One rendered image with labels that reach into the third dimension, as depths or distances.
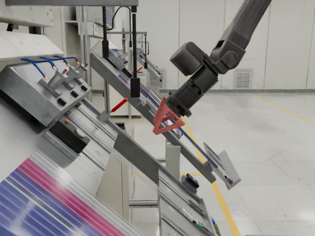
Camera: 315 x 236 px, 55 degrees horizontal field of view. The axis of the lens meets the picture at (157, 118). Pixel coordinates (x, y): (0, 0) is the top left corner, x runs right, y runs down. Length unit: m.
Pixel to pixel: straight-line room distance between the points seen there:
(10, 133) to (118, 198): 1.44
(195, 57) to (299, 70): 8.64
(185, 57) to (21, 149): 0.41
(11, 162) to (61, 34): 1.34
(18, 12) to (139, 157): 0.56
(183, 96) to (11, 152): 0.41
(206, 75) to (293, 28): 8.50
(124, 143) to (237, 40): 0.49
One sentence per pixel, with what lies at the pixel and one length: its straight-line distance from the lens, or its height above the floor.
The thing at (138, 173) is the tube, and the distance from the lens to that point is 0.83.
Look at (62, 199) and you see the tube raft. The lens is 0.51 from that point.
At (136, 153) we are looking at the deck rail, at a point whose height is 0.90.
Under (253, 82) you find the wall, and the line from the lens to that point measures 8.90.
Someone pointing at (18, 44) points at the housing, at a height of 1.25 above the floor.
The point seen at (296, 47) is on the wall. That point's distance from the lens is 9.27.
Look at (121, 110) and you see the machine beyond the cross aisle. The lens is 5.42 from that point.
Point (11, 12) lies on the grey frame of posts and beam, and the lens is 0.78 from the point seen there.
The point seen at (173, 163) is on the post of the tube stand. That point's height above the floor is 0.75.
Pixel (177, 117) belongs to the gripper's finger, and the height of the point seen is 1.09.
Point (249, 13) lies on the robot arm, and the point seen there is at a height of 1.33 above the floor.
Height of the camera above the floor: 1.25
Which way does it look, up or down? 13 degrees down
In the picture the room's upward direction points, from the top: straight up
